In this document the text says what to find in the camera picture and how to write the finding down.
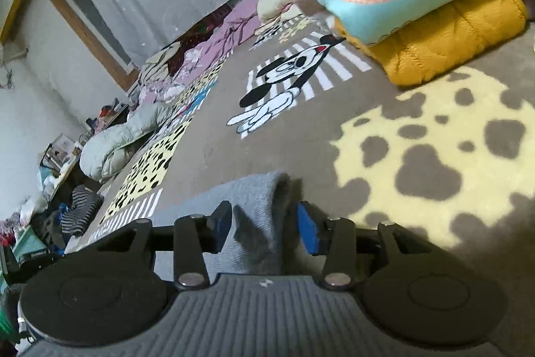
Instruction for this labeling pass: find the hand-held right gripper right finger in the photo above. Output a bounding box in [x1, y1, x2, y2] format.
[295, 201, 437, 291]

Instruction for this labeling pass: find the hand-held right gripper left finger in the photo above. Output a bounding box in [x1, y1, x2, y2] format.
[84, 200, 232, 291]

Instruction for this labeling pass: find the grey knit garment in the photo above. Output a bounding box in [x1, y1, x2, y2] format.
[150, 171, 302, 285]

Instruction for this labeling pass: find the printed cartoon blanket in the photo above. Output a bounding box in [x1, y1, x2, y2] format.
[65, 12, 535, 257]

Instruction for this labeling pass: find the pale green quilted duvet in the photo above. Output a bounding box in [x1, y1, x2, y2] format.
[79, 104, 174, 182]

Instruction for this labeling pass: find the black white striped garment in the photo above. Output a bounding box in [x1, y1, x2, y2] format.
[61, 185, 104, 237]

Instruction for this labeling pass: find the cluttered side shelf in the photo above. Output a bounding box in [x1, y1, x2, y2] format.
[0, 100, 130, 286]

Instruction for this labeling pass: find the pink crumpled bedding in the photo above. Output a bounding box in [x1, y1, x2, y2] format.
[140, 0, 263, 107]

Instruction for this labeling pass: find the mustard yellow knit sweater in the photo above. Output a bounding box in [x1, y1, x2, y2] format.
[334, 0, 529, 87]

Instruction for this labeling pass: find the wooden door frame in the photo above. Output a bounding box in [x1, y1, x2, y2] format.
[38, 0, 140, 92]

